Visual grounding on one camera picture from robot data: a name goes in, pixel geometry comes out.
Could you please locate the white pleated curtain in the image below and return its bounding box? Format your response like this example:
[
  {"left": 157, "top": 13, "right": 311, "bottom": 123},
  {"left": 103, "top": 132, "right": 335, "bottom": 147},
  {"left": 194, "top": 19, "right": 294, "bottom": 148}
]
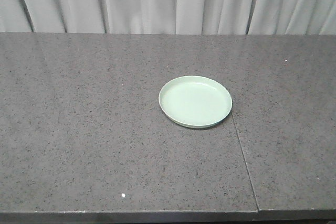
[{"left": 1, "top": 0, "right": 335, "bottom": 35}]

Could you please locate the mint green round plate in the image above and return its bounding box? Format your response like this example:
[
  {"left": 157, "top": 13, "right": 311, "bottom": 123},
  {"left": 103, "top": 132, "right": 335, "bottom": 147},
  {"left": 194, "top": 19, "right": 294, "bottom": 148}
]
[{"left": 158, "top": 76, "right": 233, "bottom": 129}]

